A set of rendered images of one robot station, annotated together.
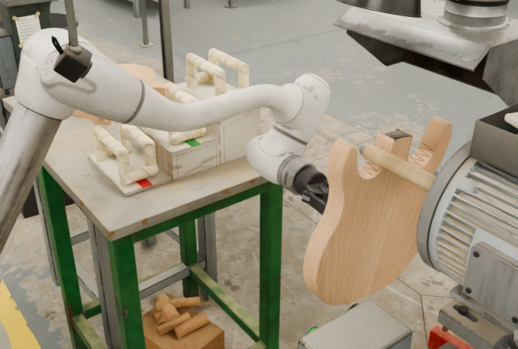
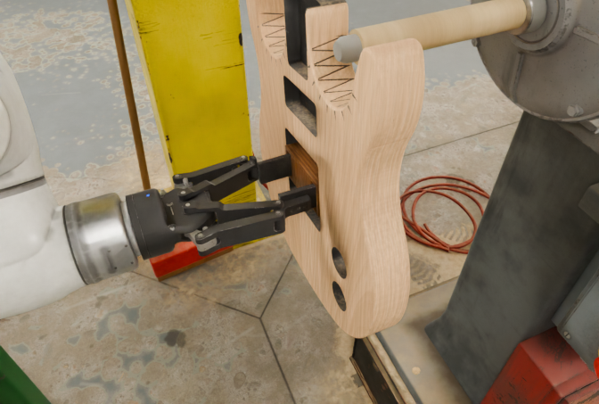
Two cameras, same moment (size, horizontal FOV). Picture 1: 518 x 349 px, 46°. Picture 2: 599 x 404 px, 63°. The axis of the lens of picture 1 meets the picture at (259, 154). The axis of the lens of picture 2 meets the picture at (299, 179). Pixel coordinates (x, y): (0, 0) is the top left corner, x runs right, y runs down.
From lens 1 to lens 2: 1.09 m
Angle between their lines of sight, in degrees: 62
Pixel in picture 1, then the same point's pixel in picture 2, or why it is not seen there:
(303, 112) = (13, 115)
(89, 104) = not seen: outside the picture
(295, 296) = not seen: outside the picture
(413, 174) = (480, 19)
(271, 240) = (15, 383)
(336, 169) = (406, 111)
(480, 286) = not seen: outside the picture
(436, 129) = not seen: outside the picture
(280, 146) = (26, 224)
